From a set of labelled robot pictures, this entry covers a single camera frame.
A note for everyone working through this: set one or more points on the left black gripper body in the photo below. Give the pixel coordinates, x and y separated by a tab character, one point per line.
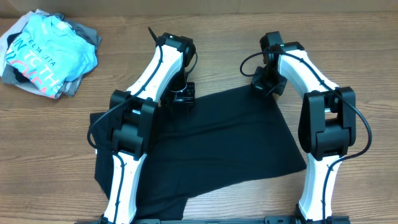
186	96

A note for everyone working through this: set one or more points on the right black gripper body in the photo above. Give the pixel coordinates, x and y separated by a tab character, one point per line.
269	81

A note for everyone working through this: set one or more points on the black t-shirt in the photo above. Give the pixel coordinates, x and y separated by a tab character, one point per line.
227	138

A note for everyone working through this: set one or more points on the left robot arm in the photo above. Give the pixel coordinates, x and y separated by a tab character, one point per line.
133	115

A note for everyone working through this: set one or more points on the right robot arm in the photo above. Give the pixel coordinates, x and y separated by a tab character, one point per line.
326	127

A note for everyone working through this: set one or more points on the grey folded garment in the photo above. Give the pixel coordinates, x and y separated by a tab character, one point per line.
87	33

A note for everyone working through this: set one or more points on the light blue printed t-shirt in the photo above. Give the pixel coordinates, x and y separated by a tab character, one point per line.
50	54

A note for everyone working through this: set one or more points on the black folded garment in pile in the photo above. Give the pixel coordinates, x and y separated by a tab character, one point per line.
18	76

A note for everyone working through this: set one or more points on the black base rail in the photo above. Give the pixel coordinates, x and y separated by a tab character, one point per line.
284	219

